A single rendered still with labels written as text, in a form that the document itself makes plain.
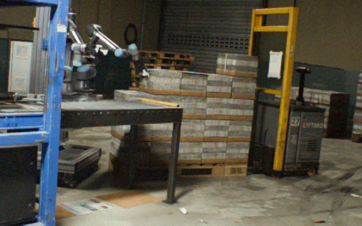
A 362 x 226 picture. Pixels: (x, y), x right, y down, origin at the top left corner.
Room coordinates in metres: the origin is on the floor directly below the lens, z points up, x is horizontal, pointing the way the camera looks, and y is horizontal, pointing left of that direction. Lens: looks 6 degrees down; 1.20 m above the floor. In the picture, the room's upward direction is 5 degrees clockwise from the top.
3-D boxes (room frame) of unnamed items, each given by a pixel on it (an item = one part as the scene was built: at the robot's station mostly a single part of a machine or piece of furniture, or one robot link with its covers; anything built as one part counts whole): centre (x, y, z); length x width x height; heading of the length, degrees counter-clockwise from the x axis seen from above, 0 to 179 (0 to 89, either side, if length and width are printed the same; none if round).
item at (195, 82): (5.23, -0.04, 0.95); 0.38 x 0.29 x 0.23; 27
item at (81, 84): (4.92, 0.97, 0.87); 0.15 x 0.15 x 0.10
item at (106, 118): (3.65, 0.42, 0.74); 1.34 x 0.05 x 0.12; 139
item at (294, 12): (5.40, -1.11, 0.97); 0.09 x 0.09 x 1.75; 27
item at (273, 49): (5.70, -0.98, 1.28); 0.57 x 0.01 x 0.65; 27
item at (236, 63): (5.50, -0.58, 0.65); 0.39 x 0.30 x 1.29; 27
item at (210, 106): (5.17, 0.07, 0.42); 1.17 x 0.39 x 0.83; 117
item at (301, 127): (5.87, -1.29, 0.40); 0.69 x 0.55 x 0.80; 27
